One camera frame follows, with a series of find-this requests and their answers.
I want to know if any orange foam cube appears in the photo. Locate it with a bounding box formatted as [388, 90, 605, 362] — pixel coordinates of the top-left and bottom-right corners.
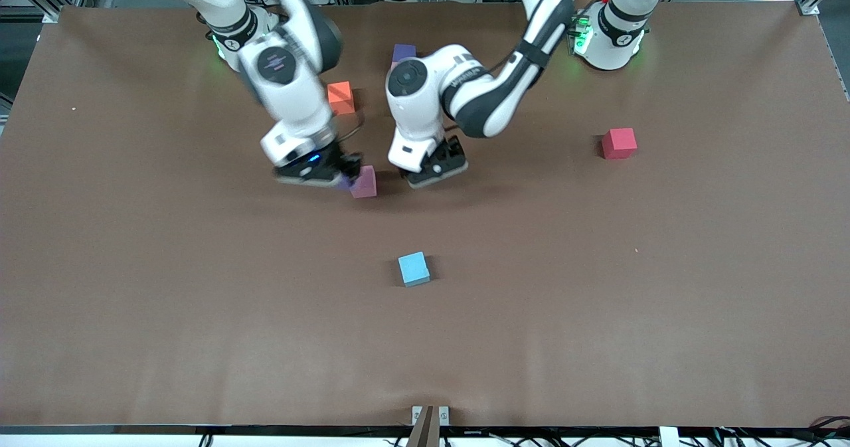
[327, 81, 356, 116]

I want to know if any light blue foam cube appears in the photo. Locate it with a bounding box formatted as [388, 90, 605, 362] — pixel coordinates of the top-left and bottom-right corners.
[398, 251, 431, 288]

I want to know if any brown table cover sheet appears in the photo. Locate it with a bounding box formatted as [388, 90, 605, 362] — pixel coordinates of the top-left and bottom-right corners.
[0, 0, 850, 429]

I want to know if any red foam cube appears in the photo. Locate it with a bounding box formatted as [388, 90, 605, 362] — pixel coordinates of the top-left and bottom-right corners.
[602, 128, 638, 160]

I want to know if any green lit controller board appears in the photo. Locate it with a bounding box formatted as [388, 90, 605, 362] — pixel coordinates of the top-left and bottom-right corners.
[568, 12, 595, 56]

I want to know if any small metal bracket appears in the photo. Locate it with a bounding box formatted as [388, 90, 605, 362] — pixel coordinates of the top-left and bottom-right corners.
[412, 405, 450, 428]

